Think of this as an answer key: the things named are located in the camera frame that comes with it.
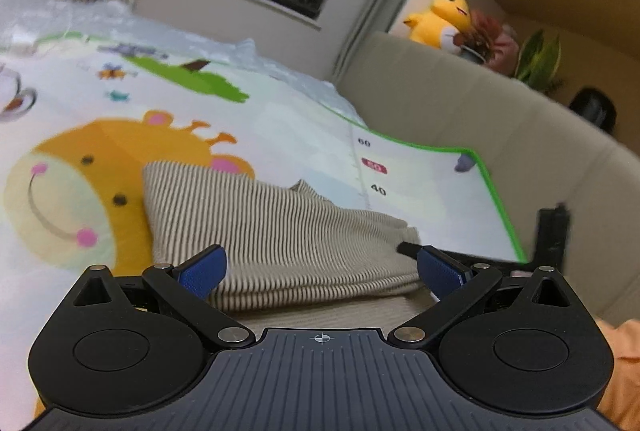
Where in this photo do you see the beige striped knit garment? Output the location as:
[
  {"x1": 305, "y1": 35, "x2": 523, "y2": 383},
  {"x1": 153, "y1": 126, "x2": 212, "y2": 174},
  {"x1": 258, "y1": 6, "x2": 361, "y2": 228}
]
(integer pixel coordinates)
[{"x1": 142, "y1": 162, "x2": 427, "y2": 313}]

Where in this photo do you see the beige padded headboard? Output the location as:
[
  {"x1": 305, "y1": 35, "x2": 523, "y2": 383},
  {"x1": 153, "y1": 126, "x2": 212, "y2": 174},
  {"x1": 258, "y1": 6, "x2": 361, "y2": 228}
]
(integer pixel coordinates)
[{"x1": 336, "y1": 31, "x2": 640, "y2": 329}]

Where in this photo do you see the yellow plush toy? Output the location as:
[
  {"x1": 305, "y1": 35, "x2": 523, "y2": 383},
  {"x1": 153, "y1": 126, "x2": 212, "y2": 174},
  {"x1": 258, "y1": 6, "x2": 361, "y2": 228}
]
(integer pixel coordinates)
[{"x1": 402, "y1": 0, "x2": 474, "y2": 50}]

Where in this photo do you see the orange clothing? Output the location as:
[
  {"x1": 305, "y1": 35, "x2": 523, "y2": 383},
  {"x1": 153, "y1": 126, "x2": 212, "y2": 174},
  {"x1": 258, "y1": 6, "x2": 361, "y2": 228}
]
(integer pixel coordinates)
[{"x1": 594, "y1": 318, "x2": 640, "y2": 430}]

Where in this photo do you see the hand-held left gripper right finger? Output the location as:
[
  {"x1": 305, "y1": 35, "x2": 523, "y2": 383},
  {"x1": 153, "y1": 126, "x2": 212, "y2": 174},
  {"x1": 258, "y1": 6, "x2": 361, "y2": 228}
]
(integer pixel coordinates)
[{"x1": 387, "y1": 246, "x2": 577, "y2": 352}]

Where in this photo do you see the black round object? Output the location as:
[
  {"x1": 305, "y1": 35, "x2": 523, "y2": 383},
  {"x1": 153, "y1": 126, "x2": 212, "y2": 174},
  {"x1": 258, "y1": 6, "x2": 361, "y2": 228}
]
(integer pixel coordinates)
[{"x1": 567, "y1": 86, "x2": 617, "y2": 133}]

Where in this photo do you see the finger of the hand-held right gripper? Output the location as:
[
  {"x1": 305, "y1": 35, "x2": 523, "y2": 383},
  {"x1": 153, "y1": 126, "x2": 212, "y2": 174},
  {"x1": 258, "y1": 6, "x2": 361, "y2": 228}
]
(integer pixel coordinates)
[
  {"x1": 397, "y1": 241, "x2": 532, "y2": 274},
  {"x1": 533, "y1": 202, "x2": 572, "y2": 273}
]

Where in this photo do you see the green leafy plant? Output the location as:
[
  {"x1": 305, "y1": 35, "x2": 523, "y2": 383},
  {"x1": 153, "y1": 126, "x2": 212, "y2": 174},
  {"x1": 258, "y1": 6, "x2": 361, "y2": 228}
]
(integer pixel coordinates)
[{"x1": 514, "y1": 28, "x2": 565, "y2": 93}]

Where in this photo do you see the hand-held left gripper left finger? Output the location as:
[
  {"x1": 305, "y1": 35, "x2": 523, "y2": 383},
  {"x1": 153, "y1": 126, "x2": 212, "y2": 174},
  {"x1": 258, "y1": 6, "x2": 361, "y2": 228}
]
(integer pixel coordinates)
[{"x1": 66, "y1": 244, "x2": 257, "y2": 352}]

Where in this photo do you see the cartoon printed play mat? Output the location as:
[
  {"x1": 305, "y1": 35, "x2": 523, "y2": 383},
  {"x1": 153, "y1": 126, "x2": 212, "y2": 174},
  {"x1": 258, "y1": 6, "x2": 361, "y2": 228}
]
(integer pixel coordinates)
[{"x1": 0, "y1": 28, "x2": 531, "y2": 431}]

